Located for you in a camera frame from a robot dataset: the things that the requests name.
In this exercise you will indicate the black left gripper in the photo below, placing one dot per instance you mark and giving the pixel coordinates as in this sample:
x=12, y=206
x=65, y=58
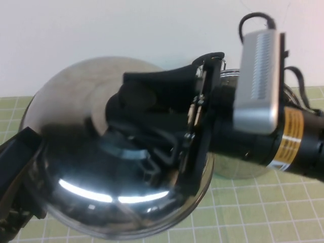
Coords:
x=10, y=217

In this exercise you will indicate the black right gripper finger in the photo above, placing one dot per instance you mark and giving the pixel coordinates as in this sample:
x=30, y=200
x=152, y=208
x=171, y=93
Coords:
x=164, y=78

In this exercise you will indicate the green checked tablecloth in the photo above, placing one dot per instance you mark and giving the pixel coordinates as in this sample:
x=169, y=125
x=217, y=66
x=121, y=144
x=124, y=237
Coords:
x=253, y=215

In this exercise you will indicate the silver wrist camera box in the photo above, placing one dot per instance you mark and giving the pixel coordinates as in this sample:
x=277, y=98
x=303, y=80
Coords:
x=258, y=76

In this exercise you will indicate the stainless steel pot lid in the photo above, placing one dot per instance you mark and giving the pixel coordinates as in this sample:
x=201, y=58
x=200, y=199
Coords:
x=76, y=86

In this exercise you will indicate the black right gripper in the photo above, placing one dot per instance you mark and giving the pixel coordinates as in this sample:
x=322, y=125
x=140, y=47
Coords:
x=222, y=141

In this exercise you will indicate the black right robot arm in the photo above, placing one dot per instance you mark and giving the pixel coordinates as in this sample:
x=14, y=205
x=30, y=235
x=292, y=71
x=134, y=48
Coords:
x=303, y=152

